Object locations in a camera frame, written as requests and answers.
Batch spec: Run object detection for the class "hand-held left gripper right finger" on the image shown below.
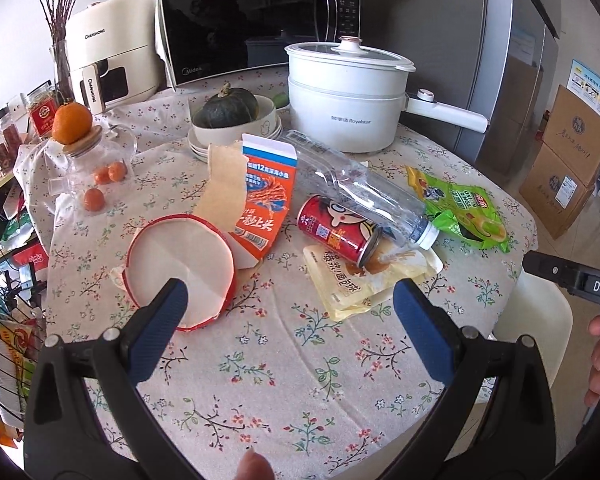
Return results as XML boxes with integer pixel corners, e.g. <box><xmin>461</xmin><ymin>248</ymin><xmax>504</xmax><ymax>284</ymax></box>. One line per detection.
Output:
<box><xmin>380</xmin><ymin>278</ymin><xmax>588</xmax><ymax>480</ymax></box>

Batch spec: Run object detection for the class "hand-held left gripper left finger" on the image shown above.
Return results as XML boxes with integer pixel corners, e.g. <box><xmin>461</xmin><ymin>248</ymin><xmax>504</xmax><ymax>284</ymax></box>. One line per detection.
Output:
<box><xmin>24</xmin><ymin>278</ymin><xmax>201</xmax><ymax>480</ymax></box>

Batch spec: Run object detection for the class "round red-rimmed paper box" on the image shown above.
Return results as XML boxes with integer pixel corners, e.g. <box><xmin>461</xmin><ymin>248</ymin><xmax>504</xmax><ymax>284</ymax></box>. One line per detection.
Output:
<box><xmin>111</xmin><ymin>213</ymin><xmax>239</xmax><ymax>332</ymax></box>

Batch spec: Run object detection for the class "orange and white carton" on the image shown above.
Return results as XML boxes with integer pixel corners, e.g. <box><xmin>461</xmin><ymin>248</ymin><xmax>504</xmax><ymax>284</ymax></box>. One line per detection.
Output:
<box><xmin>195</xmin><ymin>133</ymin><xmax>300</xmax><ymax>272</ymax></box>

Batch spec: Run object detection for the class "clear plastic bottle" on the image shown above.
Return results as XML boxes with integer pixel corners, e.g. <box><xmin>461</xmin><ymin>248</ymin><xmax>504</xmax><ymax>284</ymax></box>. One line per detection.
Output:
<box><xmin>280</xmin><ymin>129</ymin><xmax>440</xmax><ymax>251</ymax></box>

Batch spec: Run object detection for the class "person's right hand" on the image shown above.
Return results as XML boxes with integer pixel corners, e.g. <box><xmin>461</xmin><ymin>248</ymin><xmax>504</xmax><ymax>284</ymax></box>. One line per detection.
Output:
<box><xmin>582</xmin><ymin>314</ymin><xmax>600</xmax><ymax>409</ymax></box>

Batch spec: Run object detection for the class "person's left hand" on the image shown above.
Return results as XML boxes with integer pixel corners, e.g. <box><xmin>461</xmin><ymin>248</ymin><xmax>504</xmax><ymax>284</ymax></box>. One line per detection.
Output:
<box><xmin>234</xmin><ymin>450</ymin><xmax>277</xmax><ymax>480</ymax></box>

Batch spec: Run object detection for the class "white chair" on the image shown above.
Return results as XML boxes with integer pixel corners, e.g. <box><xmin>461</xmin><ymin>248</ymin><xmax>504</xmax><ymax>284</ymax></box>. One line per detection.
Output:
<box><xmin>489</xmin><ymin>270</ymin><xmax>574</xmax><ymax>397</ymax></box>

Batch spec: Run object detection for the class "yellow bread wrapper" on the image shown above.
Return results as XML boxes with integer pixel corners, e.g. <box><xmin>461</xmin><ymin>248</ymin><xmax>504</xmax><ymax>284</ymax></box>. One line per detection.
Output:
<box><xmin>302</xmin><ymin>244</ymin><xmax>444</xmax><ymax>322</ymax></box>

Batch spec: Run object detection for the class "large cardboard box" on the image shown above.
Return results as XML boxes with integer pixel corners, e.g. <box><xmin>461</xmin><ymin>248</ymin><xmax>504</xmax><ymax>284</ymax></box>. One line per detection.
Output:
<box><xmin>518</xmin><ymin>142</ymin><xmax>597</xmax><ymax>240</ymax></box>

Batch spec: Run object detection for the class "green snack bag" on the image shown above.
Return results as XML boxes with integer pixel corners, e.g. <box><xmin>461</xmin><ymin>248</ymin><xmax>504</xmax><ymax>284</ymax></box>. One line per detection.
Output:
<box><xmin>404</xmin><ymin>165</ymin><xmax>511</xmax><ymax>254</ymax></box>

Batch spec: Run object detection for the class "red drink can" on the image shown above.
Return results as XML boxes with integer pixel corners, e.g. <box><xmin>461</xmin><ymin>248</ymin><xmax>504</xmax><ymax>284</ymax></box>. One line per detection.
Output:
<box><xmin>297</xmin><ymin>195</ymin><xmax>384</xmax><ymax>269</ymax></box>

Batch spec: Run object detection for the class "small cardboard box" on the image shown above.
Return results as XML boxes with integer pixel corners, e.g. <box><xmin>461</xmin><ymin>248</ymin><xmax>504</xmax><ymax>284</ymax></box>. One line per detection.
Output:
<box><xmin>542</xmin><ymin>85</ymin><xmax>600</xmax><ymax>187</ymax></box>

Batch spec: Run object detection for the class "glass teapot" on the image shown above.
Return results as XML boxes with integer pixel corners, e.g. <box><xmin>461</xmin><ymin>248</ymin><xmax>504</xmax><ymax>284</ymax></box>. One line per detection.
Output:
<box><xmin>45</xmin><ymin>122</ymin><xmax>139</xmax><ymax>212</ymax></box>

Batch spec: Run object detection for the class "stack of white plates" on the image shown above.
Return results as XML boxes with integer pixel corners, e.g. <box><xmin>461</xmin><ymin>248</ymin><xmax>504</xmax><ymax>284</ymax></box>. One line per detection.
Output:
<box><xmin>187</xmin><ymin>124</ymin><xmax>284</xmax><ymax>162</ymax></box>

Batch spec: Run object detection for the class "wooden teapot lid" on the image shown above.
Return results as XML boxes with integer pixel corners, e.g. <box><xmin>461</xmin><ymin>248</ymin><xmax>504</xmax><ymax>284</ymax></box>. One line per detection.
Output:
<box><xmin>62</xmin><ymin>127</ymin><xmax>104</xmax><ymax>157</ymax></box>

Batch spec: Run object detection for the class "large orange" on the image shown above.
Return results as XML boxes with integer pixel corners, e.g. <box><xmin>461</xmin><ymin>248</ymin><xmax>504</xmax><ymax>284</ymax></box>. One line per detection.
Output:
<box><xmin>51</xmin><ymin>101</ymin><xmax>94</xmax><ymax>145</ymax></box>

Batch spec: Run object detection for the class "white ceramic bowl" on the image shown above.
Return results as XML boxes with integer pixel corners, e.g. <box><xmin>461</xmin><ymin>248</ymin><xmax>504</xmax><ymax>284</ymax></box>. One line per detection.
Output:
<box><xmin>190</xmin><ymin>94</ymin><xmax>282</xmax><ymax>147</ymax></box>

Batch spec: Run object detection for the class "dark green pumpkin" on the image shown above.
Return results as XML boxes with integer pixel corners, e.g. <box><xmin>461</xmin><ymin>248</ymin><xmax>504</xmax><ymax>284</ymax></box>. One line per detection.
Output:
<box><xmin>192</xmin><ymin>82</ymin><xmax>260</xmax><ymax>130</ymax></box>

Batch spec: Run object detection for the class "white electric cooking pot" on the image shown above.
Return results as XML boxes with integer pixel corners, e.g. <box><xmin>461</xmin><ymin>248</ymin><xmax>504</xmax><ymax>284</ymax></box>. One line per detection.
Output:
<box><xmin>285</xmin><ymin>37</ymin><xmax>490</xmax><ymax>155</ymax></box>

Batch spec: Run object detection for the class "jar of dried red food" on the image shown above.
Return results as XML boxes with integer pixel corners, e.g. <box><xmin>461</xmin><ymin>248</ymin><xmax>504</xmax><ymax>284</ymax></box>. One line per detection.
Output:
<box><xmin>0</xmin><ymin>115</ymin><xmax>22</xmax><ymax>172</ymax></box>

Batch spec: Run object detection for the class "red label jar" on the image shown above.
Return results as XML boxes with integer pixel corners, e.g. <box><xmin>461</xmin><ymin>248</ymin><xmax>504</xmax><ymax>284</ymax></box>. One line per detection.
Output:
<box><xmin>26</xmin><ymin>82</ymin><xmax>62</xmax><ymax>142</ymax></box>

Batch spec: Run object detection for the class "glass vase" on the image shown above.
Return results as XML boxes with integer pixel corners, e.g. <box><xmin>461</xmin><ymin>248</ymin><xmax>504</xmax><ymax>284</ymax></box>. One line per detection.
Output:
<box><xmin>49</xmin><ymin>40</ymin><xmax>77</xmax><ymax>105</ymax></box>

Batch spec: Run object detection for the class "white air fryer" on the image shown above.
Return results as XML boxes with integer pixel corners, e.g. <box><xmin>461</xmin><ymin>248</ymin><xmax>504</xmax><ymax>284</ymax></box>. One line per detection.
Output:
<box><xmin>62</xmin><ymin>0</ymin><xmax>169</xmax><ymax>114</ymax></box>

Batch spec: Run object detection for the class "grey refrigerator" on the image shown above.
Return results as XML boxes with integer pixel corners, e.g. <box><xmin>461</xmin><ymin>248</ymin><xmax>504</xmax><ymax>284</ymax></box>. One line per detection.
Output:
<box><xmin>360</xmin><ymin>0</ymin><xmax>562</xmax><ymax>162</ymax></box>

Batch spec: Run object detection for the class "black microwave oven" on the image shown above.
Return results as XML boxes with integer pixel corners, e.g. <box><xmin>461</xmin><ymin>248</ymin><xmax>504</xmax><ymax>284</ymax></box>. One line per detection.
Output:
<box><xmin>155</xmin><ymin>0</ymin><xmax>364</xmax><ymax>92</ymax></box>

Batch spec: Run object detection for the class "bare twig bunch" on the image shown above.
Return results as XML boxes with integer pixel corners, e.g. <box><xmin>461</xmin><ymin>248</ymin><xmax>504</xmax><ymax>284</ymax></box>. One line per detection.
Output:
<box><xmin>30</xmin><ymin>0</ymin><xmax>89</xmax><ymax>45</ymax></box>

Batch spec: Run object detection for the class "black wire rack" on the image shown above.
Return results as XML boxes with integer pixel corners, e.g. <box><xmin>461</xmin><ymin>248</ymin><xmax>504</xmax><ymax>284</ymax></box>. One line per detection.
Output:
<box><xmin>0</xmin><ymin>110</ymin><xmax>51</xmax><ymax>453</ymax></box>

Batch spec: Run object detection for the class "wall poster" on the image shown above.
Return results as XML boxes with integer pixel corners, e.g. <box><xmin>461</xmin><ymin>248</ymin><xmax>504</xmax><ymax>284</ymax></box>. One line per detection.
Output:
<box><xmin>567</xmin><ymin>59</ymin><xmax>600</xmax><ymax>122</ymax></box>

